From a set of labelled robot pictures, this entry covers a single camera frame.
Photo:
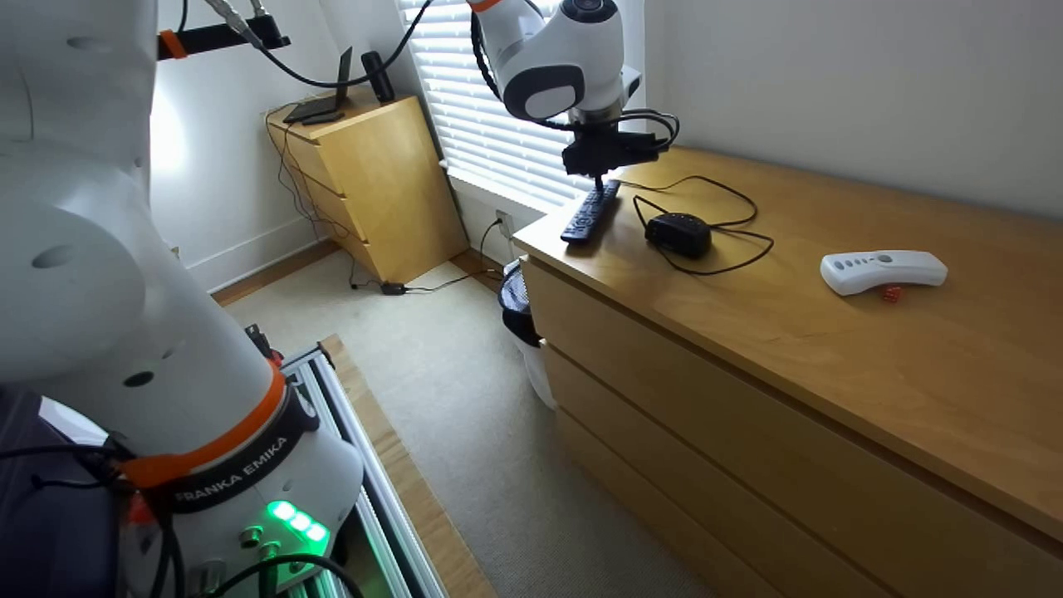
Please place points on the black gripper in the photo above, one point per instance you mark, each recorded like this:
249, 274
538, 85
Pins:
606, 147

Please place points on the black semicircular device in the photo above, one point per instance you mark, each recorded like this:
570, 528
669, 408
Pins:
680, 233

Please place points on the black overhead camera boom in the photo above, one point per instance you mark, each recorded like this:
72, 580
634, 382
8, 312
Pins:
229, 32

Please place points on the white remote control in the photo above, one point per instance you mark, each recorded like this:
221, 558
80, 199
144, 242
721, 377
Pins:
852, 274

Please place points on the large wooden dresser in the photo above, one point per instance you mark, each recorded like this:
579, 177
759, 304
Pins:
796, 441

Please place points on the black speaker on cabinet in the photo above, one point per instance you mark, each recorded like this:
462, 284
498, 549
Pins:
377, 75

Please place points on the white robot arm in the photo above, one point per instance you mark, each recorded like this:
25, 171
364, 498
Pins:
236, 479

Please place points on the black laptop on cabinet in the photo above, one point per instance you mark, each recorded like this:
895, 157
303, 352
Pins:
329, 104

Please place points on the white window blinds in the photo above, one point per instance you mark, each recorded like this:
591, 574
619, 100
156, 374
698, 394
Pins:
480, 141

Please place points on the black mesh wastebasket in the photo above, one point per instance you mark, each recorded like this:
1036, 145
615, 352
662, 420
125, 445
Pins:
515, 310

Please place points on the aluminium rail robot stand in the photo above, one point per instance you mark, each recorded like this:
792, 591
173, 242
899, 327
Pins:
373, 549

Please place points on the small wooden cabinet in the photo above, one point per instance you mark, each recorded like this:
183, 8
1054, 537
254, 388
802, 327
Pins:
373, 177

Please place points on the black TV remote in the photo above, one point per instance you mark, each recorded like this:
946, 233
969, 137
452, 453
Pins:
594, 214

